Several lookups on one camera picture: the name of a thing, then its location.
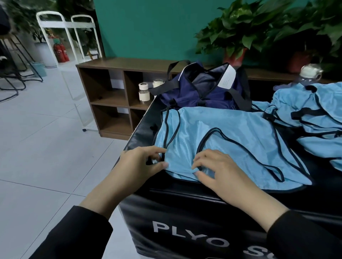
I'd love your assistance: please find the person's left hand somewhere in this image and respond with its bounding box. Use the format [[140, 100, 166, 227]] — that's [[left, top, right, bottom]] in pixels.
[[107, 146, 169, 199]]

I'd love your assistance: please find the person's right hand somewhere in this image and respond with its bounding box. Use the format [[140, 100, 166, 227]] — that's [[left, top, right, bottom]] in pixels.
[[192, 149, 265, 208]]

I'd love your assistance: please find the navy blue bag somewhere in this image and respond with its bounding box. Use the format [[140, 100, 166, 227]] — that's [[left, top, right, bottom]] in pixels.
[[150, 60, 253, 112]]

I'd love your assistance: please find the clear bottle silver cap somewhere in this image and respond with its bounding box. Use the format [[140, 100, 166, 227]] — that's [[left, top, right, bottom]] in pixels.
[[299, 63, 324, 85]]

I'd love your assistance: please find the person's left forearm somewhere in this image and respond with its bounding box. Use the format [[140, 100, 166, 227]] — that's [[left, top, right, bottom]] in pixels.
[[29, 181, 129, 259]]

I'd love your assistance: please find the person's right forearm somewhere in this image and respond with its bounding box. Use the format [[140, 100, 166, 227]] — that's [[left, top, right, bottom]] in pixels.
[[243, 187, 342, 259]]

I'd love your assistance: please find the black leather bench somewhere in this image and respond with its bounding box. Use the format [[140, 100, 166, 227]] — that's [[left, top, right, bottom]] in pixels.
[[118, 80, 342, 259]]

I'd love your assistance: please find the small white-lidded jar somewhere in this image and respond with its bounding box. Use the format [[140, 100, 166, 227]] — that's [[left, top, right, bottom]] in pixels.
[[138, 82, 151, 104]]

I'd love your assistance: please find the wooden shelf cabinet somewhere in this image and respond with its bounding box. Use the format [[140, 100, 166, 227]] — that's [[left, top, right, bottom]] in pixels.
[[76, 58, 337, 141]]

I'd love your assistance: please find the red bottle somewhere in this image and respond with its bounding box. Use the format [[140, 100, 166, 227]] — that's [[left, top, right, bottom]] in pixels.
[[53, 43, 70, 63]]

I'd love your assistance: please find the teal bucket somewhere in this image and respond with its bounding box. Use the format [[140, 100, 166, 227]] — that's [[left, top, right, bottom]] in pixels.
[[31, 62, 48, 78]]

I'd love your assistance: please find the green plant in red pot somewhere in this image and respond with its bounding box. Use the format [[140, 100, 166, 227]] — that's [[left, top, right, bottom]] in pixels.
[[195, 0, 284, 67], [267, 0, 342, 75]]

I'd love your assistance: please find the wooden top black stool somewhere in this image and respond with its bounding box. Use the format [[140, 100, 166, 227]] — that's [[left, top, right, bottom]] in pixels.
[[0, 35, 43, 103]]

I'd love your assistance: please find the white wheeled cart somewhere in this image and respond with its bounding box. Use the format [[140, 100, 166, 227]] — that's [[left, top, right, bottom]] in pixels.
[[36, 11, 103, 132]]

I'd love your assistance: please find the white metal rack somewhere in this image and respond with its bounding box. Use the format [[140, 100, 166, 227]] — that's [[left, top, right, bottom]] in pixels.
[[0, 0, 99, 54]]

